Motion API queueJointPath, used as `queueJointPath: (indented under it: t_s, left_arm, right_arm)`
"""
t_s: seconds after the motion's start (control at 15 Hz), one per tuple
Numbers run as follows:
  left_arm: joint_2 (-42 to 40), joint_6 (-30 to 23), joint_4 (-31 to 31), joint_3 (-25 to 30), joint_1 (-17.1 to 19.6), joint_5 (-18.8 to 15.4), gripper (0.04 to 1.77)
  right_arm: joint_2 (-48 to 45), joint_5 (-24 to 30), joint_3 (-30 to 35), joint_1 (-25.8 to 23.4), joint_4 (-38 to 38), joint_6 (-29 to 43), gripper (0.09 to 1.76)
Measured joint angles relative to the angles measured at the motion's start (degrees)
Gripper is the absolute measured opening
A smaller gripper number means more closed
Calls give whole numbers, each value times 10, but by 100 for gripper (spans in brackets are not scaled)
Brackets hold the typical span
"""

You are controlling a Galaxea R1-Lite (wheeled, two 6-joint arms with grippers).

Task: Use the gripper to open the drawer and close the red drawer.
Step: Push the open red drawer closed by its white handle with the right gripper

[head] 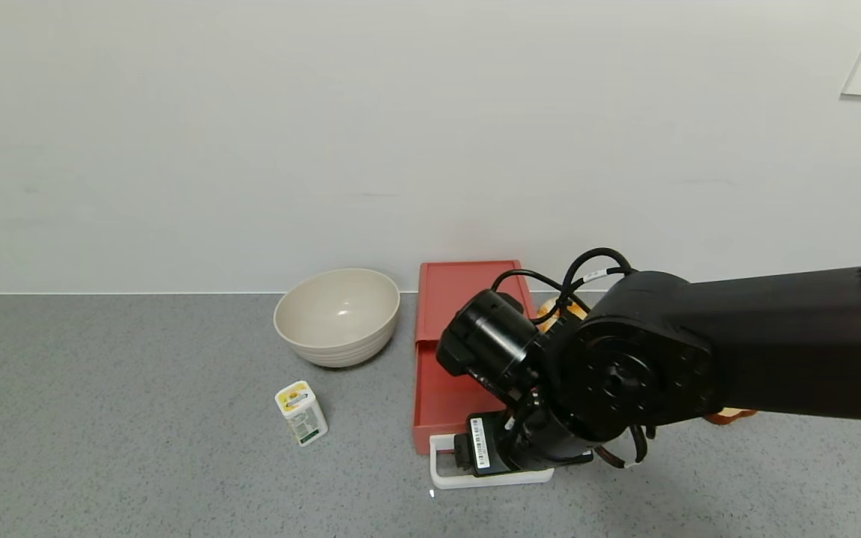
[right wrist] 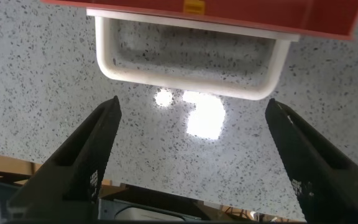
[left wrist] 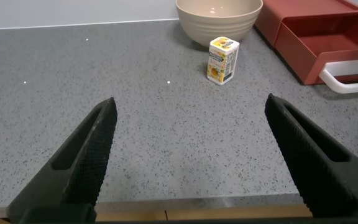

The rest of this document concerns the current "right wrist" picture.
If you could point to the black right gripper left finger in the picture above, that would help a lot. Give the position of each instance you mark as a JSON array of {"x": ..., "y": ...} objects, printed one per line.
[{"x": 79, "y": 171}]

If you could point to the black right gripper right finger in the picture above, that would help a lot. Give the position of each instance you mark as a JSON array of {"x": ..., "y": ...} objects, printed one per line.
[{"x": 315, "y": 168}]

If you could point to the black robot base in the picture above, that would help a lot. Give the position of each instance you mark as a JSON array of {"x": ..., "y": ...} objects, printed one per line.
[{"x": 154, "y": 199}]

